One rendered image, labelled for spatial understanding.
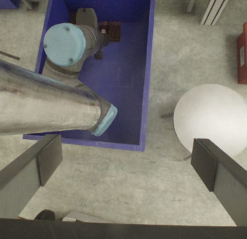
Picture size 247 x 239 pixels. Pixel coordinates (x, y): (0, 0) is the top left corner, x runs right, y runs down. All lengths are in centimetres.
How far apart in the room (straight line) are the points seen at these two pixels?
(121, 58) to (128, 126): 31
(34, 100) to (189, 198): 91
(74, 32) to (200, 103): 53
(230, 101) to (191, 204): 54
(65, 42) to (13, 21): 113
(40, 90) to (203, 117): 63
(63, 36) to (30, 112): 26
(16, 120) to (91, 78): 64
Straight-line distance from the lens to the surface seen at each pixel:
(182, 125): 72
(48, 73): 48
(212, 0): 109
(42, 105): 23
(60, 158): 17
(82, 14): 60
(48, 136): 17
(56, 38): 44
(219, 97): 78
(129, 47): 86
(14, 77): 20
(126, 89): 77
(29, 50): 135
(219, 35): 121
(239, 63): 114
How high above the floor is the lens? 95
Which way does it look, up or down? 78 degrees down
